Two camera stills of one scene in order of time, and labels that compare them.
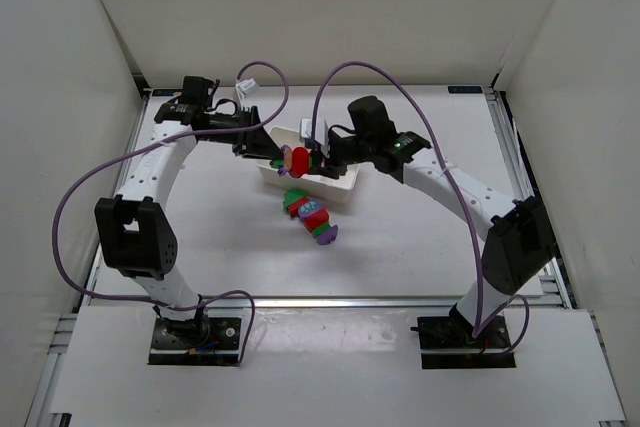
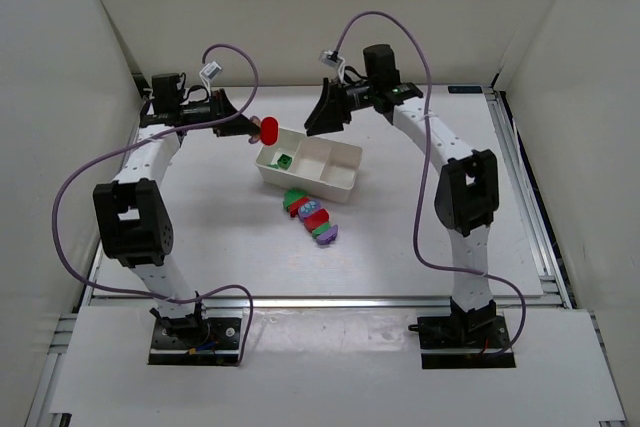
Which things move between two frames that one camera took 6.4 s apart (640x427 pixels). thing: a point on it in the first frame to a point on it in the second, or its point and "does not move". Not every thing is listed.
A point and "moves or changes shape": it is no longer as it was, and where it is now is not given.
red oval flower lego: (299, 162) moves or changes shape
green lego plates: (291, 197) does not move
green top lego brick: (292, 195) does not move
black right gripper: (331, 151) to (332, 101)
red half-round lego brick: (294, 207) does not move
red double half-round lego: (316, 220) does not move
